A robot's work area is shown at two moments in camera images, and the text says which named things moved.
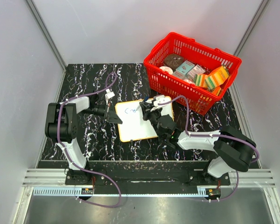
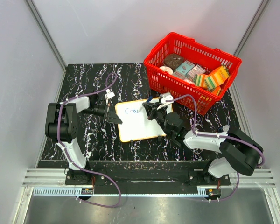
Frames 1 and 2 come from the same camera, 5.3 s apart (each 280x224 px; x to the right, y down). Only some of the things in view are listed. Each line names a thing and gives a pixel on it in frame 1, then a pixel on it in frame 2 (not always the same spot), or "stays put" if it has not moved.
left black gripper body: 99,110 stays put
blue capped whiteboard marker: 146,98 → 148,100
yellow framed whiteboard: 134,126 stays put
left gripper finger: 115,118 stays put
